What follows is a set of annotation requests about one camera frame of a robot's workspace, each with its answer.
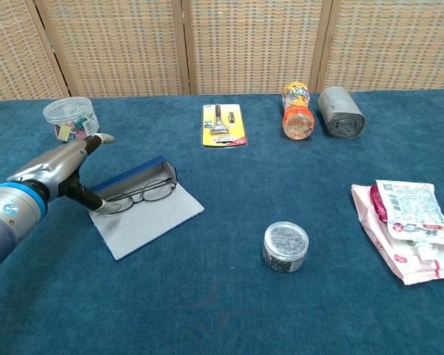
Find round clear tin of pins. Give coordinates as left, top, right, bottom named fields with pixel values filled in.
left=262, top=220, right=310, bottom=274

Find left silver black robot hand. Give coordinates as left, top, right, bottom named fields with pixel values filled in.
left=6, top=132, right=116, bottom=215

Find grey garbage bag roll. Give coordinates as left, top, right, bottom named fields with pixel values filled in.
left=317, top=86, right=366, bottom=140

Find pink white plastic pack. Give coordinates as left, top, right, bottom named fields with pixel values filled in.
left=350, top=183, right=444, bottom=286

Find yellow razor blister pack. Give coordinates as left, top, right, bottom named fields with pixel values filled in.
left=201, top=103, right=249, bottom=149

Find black thin-framed eyeglasses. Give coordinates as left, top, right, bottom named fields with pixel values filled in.
left=105, top=177, right=178, bottom=216

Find clear jar of binder clips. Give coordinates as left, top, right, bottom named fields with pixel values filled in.
left=42, top=96, right=100, bottom=144

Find orange drink bottle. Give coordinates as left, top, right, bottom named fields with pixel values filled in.
left=280, top=81, right=315, bottom=141

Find blue carpet table cover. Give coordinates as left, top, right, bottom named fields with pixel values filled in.
left=0, top=88, right=444, bottom=355

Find blue folding glasses case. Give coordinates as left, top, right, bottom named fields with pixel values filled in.
left=84, top=156, right=206, bottom=263

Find white labelled spout pouch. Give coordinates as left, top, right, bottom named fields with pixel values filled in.
left=369, top=180, right=444, bottom=263

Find woven bamboo folding screen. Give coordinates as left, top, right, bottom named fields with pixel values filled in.
left=0, top=0, right=444, bottom=103

